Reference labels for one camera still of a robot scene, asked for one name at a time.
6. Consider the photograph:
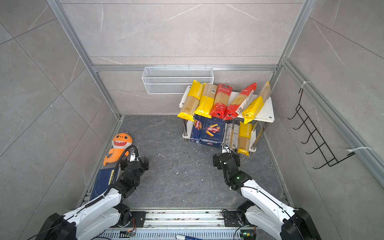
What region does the blue Barilla rigatoni box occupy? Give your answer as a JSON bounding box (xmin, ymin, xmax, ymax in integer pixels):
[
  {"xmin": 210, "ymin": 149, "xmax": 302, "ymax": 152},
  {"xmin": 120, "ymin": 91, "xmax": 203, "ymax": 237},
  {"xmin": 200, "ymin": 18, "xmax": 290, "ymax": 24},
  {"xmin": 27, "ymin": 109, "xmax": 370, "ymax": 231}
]
[{"xmin": 200, "ymin": 117, "xmax": 226, "ymax": 148}]

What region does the blue Barilla spaghetti box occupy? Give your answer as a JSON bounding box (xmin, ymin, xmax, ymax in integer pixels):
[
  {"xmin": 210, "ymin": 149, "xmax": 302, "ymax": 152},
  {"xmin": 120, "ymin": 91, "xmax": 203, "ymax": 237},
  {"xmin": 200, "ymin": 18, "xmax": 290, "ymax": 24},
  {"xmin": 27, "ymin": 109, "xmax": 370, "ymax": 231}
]
[{"xmin": 190, "ymin": 115, "xmax": 206, "ymax": 143}]

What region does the yellow pasta bag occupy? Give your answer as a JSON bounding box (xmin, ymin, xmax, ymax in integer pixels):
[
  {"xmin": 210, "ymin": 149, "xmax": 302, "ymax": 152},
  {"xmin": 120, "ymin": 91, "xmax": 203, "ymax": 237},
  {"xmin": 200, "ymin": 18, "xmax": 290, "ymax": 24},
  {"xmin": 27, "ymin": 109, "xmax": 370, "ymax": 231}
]
[{"xmin": 242, "ymin": 82, "xmax": 271, "ymax": 124}]

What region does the yellow barcode spaghetti bag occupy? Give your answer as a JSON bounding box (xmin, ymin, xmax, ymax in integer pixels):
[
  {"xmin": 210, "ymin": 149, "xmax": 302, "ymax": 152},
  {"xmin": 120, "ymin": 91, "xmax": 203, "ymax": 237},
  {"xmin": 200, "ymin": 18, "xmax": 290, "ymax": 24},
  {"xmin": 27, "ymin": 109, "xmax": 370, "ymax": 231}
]
[{"xmin": 195, "ymin": 84, "xmax": 218, "ymax": 119}]

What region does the red spaghetti bag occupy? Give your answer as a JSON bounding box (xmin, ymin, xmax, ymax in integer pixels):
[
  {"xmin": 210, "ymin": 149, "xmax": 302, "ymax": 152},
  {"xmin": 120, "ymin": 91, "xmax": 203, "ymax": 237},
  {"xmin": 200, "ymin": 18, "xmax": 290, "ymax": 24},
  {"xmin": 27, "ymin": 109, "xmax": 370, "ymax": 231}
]
[
  {"xmin": 210, "ymin": 84, "xmax": 233, "ymax": 119},
  {"xmin": 224, "ymin": 83, "xmax": 257, "ymax": 120}
]

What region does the yellow Pastatime spaghetti bag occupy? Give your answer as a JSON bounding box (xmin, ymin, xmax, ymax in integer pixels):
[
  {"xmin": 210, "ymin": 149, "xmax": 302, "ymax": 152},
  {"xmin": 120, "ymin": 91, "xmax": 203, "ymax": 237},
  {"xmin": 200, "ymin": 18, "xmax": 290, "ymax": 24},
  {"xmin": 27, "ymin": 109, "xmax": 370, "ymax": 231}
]
[{"xmin": 178, "ymin": 80, "xmax": 204, "ymax": 121}]

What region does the clear labelled spaghetti bag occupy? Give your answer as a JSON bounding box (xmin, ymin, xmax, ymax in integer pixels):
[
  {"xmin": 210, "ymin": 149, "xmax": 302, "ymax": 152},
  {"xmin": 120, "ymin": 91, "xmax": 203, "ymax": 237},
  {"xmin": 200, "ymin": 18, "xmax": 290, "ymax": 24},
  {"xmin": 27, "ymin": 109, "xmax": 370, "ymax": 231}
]
[{"xmin": 223, "ymin": 121, "xmax": 240, "ymax": 151}]

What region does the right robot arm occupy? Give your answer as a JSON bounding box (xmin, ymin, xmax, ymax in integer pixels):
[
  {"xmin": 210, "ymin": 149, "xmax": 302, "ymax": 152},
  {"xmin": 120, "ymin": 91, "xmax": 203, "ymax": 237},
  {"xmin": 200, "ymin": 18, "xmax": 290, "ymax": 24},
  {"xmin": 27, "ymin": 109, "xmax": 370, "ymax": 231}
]
[{"xmin": 213, "ymin": 152, "xmax": 321, "ymax": 240}]

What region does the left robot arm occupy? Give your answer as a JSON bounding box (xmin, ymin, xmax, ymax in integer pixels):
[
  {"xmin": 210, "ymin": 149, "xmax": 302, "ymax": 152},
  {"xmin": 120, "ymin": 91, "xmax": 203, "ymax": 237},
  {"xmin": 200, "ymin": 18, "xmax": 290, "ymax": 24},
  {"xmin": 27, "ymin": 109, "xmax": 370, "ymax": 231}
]
[{"xmin": 30, "ymin": 146, "xmax": 149, "ymax": 240}]

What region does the white two-tier shelf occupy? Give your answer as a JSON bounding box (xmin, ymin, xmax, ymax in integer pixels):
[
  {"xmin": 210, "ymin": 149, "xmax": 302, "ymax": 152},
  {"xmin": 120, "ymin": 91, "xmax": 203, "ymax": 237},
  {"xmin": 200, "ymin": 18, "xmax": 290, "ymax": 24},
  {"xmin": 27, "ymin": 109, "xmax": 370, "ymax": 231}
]
[{"xmin": 179, "ymin": 86, "xmax": 275, "ymax": 154}]

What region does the orange shark plush toy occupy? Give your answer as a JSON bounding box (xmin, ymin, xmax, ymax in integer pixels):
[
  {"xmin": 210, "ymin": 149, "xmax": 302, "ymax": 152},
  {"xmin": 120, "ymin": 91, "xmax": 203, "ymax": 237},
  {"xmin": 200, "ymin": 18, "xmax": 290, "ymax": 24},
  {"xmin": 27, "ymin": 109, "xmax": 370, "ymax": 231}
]
[{"xmin": 103, "ymin": 133, "xmax": 133, "ymax": 166}]

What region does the blue Chinese book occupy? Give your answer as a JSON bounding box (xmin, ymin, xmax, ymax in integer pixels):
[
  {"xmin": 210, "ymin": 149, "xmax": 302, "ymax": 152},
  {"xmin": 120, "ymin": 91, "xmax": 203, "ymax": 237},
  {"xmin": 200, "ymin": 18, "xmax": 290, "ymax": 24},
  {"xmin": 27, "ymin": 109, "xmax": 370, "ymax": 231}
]
[{"xmin": 90, "ymin": 168, "xmax": 120, "ymax": 200}]

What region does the blue marker pen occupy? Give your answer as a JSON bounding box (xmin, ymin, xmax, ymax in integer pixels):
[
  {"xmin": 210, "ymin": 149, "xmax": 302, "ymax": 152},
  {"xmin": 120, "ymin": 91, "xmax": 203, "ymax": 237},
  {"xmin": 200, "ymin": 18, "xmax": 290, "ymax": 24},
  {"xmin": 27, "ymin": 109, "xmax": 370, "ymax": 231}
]
[{"xmin": 176, "ymin": 235, "xmax": 202, "ymax": 240}]

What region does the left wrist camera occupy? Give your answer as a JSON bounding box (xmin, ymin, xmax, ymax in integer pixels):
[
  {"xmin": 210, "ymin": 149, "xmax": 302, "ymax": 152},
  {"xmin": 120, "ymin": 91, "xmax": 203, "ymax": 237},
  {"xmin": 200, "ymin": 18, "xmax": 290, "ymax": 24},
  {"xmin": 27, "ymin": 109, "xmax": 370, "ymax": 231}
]
[{"xmin": 129, "ymin": 151, "xmax": 139, "ymax": 162}]

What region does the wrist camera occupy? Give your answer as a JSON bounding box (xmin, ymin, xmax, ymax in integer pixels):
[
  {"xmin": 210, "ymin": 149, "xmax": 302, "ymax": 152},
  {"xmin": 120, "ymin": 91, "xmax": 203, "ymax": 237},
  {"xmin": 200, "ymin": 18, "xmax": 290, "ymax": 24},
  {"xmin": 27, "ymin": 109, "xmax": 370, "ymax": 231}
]
[
  {"xmin": 221, "ymin": 144, "xmax": 232, "ymax": 154},
  {"xmin": 129, "ymin": 151, "xmax": 139, "ymax": 162}
]

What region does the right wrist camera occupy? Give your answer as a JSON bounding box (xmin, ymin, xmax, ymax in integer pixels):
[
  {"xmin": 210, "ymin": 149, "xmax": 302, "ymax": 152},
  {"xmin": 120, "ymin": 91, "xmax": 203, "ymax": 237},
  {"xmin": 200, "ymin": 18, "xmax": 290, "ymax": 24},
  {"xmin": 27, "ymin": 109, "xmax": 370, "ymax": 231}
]
[{"xmin": 221, "ymin": 144, "xmax": 232, "ymax": 154}]

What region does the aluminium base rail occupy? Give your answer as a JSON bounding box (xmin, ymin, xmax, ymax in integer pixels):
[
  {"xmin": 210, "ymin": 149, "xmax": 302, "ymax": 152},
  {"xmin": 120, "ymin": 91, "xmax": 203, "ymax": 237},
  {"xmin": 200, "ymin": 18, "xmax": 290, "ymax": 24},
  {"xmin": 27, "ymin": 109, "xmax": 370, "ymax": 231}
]
[{"xmin": 92, "ymin": 209, "xmax": 262, "ymax": 240}]

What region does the white wire mesh basket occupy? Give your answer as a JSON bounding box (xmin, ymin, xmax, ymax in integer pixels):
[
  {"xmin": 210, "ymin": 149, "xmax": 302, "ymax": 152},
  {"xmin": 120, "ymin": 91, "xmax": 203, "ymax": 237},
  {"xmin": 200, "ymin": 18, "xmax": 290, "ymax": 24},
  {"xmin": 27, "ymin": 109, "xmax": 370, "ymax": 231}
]
[{"xmin": 142, "ymin": 66, "xmax": 214, "ymax": 95}]

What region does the black wire hook rack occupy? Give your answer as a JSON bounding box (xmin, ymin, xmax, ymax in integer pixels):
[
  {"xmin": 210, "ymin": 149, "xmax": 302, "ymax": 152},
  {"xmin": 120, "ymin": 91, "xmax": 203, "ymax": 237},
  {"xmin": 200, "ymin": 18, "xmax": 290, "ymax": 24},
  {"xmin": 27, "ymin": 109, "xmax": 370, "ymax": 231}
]
[{"xmin": 288, "ymin": 89, "xmax": 355, "ymax": 170}]

